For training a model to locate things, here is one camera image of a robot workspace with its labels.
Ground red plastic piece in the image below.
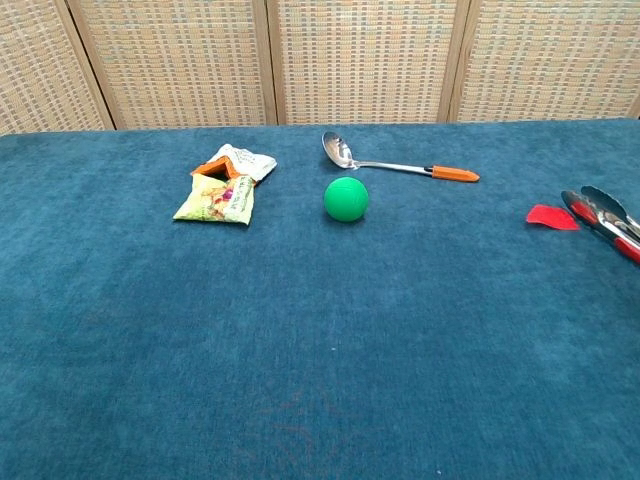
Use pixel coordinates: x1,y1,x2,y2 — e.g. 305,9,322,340
525,203,582,232

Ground green ball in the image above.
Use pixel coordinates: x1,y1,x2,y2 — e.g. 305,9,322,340
323,176,370,222

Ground blue carpet table cloth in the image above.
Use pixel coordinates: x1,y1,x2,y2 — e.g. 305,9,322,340
0,118,640,480

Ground white orange snack bag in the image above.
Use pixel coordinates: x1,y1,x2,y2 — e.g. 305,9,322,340
191,143,278,189

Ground yellow green snack bag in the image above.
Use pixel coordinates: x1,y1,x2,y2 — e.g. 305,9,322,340
172,173,256,227

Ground woven rattan folding screen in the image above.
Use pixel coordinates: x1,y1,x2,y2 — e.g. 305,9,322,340
0,0,640,136

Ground red steel kitchen tongs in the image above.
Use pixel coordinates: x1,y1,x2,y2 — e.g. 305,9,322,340
560,185,640,265

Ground steel ladle orange handle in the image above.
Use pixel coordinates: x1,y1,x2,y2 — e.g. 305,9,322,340
321,130,481,184

